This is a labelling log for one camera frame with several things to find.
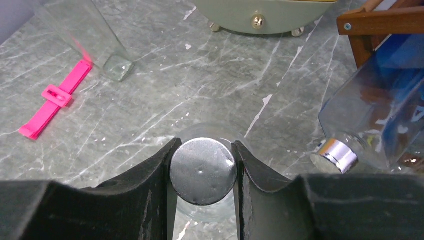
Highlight clear bottle white cap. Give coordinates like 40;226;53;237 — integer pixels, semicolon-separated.
169;123;251;223

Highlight brown wooden wine rack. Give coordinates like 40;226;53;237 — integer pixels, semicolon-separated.
336;0;424;68

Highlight blue square bottle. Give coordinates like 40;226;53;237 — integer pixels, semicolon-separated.
310;34;424;174

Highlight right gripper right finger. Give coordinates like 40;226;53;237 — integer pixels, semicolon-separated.
231;141;424;240

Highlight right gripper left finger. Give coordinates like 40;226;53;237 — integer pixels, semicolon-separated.
0;138;182;240

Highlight pink plastic tool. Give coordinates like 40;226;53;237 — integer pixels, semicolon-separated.
18;59;93;140

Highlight cream orange cylindrical container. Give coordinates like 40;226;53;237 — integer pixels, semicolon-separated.
193;0;336;37

